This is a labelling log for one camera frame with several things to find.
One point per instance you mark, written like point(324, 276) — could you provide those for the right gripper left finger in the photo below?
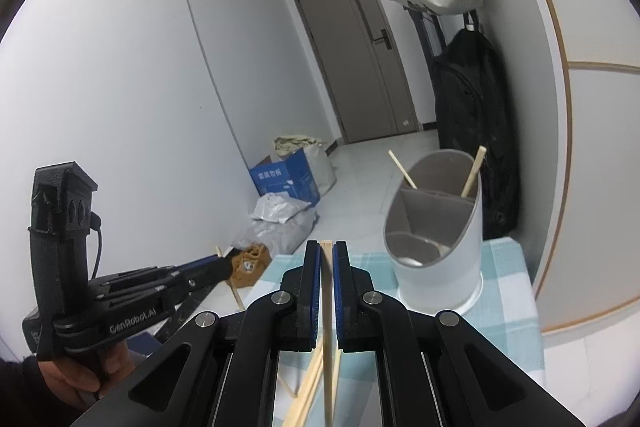
point(299, 328)

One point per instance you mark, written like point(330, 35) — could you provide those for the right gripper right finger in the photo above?
point(354, 330)

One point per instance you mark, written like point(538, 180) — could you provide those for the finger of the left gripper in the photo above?
point(214, 264)

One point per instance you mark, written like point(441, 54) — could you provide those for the left hand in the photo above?
point(77, 386)

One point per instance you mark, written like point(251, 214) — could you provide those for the tan suede boot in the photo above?
point(249, 265)

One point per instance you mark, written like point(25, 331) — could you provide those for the grey plastic parcel bag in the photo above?
point(278, 238)

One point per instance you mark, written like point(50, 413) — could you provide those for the white plastic parcel bag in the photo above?
point(278, 208)

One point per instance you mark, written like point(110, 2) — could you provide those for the blue cardboard box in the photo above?
point(291, 176)

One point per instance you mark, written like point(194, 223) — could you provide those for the white utensil holder cup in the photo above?
point(433, 234)

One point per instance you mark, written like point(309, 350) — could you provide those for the grey entrance door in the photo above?
point(361, 67)

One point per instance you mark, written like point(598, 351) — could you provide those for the black backpack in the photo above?
point(473, 109)

